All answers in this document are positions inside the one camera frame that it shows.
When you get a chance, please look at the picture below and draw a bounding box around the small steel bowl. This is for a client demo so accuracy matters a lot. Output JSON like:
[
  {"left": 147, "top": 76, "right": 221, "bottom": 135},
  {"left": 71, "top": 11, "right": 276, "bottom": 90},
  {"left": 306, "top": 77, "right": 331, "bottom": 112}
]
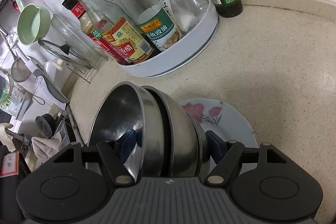
[{"left": 189, "top": 114, "right": 210, "bottom": 182}]

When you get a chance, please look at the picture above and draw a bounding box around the large steel bowl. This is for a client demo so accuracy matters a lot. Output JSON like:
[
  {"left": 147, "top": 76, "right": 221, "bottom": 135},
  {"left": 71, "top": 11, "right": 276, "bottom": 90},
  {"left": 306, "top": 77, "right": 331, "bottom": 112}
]
[{"left": 88, "top": 82, "right": 165, "bottom": 180}]

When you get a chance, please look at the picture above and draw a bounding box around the medium steel bowl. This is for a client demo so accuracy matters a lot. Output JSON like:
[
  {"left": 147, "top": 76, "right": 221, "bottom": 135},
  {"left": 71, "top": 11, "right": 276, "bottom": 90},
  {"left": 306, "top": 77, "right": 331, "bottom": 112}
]
[{"left": 143, "top": 86, "right": 199, "bottom": 177}]

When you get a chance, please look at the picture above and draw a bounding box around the grey folded towel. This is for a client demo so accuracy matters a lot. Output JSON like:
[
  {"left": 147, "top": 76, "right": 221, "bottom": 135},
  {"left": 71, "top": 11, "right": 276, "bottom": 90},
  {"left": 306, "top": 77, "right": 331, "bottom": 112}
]
[{"left": 31, "top": 131, "right": 62, "bottom": 162}]

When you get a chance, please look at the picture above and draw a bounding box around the floral white plate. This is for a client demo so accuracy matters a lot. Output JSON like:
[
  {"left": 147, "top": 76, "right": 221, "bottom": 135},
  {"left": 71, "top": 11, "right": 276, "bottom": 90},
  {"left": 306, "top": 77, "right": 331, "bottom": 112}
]
[{"left": 180, "top": 98, "right": 258, "bottom": 172}]

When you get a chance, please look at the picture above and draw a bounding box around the mesh strainer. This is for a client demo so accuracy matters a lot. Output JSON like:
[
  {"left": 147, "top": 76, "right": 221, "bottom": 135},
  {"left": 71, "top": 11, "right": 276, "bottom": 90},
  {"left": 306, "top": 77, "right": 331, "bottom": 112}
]
[{"left": 1, "top": 33, "right": 31, "bottom": 83}]

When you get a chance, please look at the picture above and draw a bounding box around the red label sauce bottle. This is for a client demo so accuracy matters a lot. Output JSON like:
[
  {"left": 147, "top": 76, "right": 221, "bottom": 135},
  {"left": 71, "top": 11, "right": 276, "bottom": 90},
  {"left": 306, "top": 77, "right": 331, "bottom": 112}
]
[{"left": 62, "top": 0, "right": 133, "bottom": 65}]

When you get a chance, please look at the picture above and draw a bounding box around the glass pot lid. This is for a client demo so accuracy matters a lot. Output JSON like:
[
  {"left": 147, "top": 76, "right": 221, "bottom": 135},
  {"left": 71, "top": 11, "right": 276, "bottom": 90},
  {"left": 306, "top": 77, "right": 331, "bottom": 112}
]
[{"left": 38, "top": 14, "right": 104, "bottom": 64}]

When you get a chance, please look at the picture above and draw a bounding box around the white two-tier rotating rack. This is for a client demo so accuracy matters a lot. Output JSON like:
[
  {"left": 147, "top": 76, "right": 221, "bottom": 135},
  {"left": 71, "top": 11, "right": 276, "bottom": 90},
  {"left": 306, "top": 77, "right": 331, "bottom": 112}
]
[{"left": 106, "top": 0, "right": 218, "bottom": 78}]

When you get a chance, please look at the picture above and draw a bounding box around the yellow cap vinegar bottle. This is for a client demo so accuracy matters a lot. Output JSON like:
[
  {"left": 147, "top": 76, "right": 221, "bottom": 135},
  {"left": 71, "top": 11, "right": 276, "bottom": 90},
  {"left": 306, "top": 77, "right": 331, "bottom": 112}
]
[{"left": 77, "top": 0, "right": 159, "bottom": 65}]

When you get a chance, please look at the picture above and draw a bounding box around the green plastic ladle pot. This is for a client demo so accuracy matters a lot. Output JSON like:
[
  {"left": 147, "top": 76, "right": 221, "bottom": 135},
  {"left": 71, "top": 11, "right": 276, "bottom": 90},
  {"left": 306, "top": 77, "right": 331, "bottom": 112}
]
[{"left": 16, "top": 0, "right": 51, "bottom": 45}]

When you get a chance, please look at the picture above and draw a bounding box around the white handled utensil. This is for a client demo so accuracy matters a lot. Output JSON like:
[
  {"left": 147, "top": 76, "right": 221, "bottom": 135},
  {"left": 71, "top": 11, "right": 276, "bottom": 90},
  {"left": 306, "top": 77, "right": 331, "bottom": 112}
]
[{"left": 15, "top": 46, "right": 70, "bottom": 110}]

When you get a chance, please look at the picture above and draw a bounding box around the wire lid rack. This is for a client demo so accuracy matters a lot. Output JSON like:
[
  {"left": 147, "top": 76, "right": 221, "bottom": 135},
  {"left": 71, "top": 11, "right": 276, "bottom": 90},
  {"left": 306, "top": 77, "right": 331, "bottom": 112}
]
[{"left": 64, "top": 56, "right": 108, "bottom": 83}]

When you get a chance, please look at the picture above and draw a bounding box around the red handled utensil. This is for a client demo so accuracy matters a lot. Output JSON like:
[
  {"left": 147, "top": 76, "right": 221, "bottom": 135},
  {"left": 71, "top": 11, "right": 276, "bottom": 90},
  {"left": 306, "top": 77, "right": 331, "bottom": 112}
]
[{"left": 12, "top": 1, "right": 24, "bottom": 12}]

